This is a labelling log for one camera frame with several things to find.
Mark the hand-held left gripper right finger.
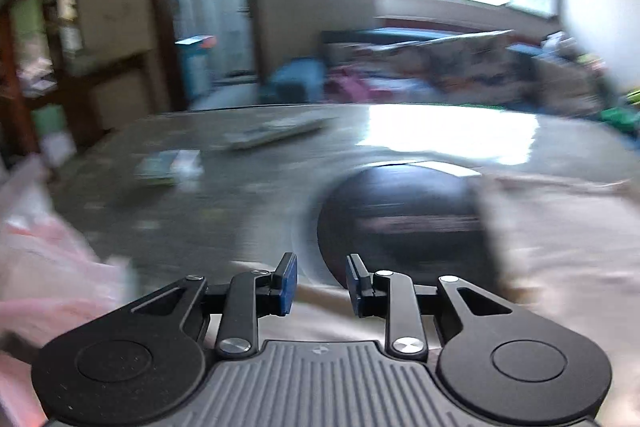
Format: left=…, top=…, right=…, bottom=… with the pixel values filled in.
left=346, top=253, right=511, bottom=361

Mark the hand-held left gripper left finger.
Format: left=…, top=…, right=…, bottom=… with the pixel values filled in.
left=132, top=252, right=300, bottom=360

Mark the cream long-sleeve garment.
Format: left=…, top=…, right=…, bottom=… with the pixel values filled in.
left=230, top=172, right=640, bottom=427

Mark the black round induction cooktop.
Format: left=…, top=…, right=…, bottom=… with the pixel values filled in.
left=317, top=162, right=501, bottom=295

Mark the white remote control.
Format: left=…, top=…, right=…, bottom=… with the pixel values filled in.
left=221, top=117, right=337, bottom=152

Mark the small clear plastic box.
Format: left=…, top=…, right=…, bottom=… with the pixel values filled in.
left=134, top=149, right=204, bottom=188

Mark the pink cloth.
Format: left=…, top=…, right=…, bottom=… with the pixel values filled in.
left=324, top=67, right=372, bottom=104

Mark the blue sofa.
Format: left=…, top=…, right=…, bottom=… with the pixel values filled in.
left=260, top=27, right=640, bottom=138

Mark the long butterfly print cushion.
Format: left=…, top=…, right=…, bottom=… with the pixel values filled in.
left=350, top=41, right=441, bottom=75

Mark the blue toy box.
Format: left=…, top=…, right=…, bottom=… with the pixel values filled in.
left=175, top=34, right=217, bottom=108

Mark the pink white tissue pack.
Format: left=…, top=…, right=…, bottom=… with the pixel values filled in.
left=0, top=154, right=139, bottom=427

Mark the square butterfly print cushion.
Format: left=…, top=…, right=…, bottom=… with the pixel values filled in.
left=434, top=29, right=517, bottom=94

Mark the green bowl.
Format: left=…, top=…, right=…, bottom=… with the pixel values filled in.
left=599, top=106, right=640, bottom=134

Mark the dark wooden shelf cabinet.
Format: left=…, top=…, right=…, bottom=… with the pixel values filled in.
left=0, top=0, right=78, bottom=160

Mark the dark wooden door frame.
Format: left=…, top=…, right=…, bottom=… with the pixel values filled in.
left=145, top=0, right=269, bottom=111

